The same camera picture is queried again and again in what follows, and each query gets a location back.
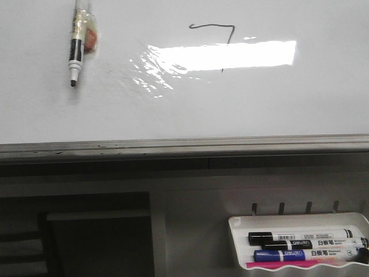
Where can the black whiteboard marker with tape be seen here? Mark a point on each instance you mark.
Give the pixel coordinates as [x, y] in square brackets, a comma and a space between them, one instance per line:
[83, 40]

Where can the white whiteboard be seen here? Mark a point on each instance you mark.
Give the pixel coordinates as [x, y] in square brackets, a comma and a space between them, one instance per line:
[185, 78]

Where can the metal hook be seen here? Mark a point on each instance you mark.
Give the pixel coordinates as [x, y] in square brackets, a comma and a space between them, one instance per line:
[335, 207]
[254, 209]
[308, 207]
[281, 208]

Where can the white plastic marker tray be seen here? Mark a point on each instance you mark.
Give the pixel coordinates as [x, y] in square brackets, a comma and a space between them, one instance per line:
[240, 226]

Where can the black capped marker top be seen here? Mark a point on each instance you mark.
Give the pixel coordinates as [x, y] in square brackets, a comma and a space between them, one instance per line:
[257, 238]

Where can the black capped marker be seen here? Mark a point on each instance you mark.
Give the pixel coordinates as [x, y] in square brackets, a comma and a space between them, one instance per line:
[315, 244]
[257, 238]

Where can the dark cabinet panel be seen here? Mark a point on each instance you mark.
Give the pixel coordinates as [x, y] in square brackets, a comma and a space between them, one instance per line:
[100, 243]

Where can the blue capped marker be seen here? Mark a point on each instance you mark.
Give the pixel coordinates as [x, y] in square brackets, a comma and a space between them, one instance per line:
[306, 254]

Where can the black capped marker middle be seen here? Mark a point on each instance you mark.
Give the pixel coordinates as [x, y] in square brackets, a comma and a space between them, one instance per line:
[315, 244]

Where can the black object in tray corner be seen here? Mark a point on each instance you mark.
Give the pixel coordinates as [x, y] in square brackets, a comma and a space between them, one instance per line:
[362, 256]

